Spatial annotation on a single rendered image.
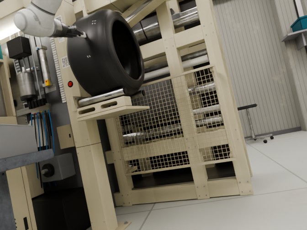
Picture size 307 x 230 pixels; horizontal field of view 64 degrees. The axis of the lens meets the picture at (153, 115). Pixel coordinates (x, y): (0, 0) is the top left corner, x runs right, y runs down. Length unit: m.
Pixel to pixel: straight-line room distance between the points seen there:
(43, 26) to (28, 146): 0.50
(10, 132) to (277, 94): 4.82
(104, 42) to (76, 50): 0.17
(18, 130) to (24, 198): 0.77
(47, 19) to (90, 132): 0.83
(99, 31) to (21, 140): 0.76
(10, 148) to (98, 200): 0.92
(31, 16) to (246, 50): 4.57
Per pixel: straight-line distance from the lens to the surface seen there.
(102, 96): 1.55
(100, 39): 1.48
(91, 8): 2.15
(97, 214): 1.82
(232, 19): 5.47
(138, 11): 2.09
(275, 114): 5.26
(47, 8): 1.18
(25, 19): 1.17
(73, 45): 1.56
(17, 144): 1.03
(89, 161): 1.74
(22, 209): 1.74
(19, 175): 1.73
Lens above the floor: 0.65
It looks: 3 degrees up
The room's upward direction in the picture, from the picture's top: 12 degrees counter-clockwise
